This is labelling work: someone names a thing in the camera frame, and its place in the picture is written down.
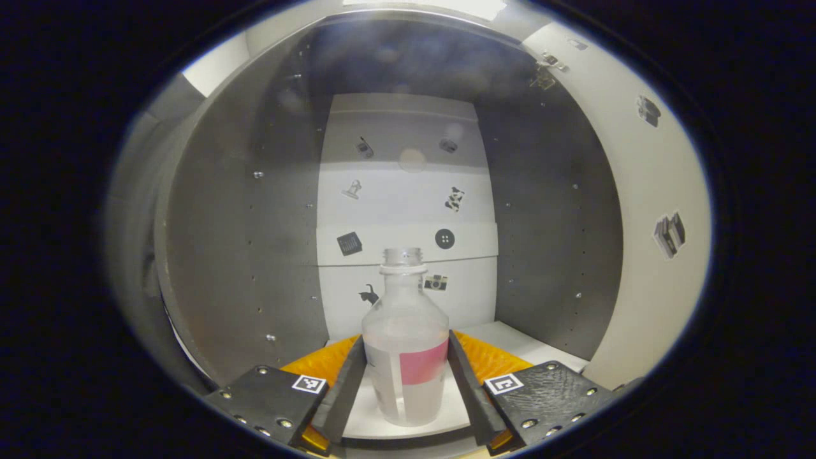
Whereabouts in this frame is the large ceiling light panel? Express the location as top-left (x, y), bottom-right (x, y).
top-left (341, 0), bottom-right (507, 20)

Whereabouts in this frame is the clear bottle with red label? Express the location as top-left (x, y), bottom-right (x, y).
top-left (361, 247), bottom-right (450, 428)

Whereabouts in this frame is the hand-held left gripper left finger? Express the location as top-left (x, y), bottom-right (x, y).
top-left (204, 335), bottom-right (368, 456)

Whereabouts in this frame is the grey cabinet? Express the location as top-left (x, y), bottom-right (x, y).
top-left (105, 10), bottom-right (622, 447)

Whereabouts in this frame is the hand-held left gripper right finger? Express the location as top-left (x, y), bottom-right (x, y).
top-left (446, 330), bottom-right (616, 455)

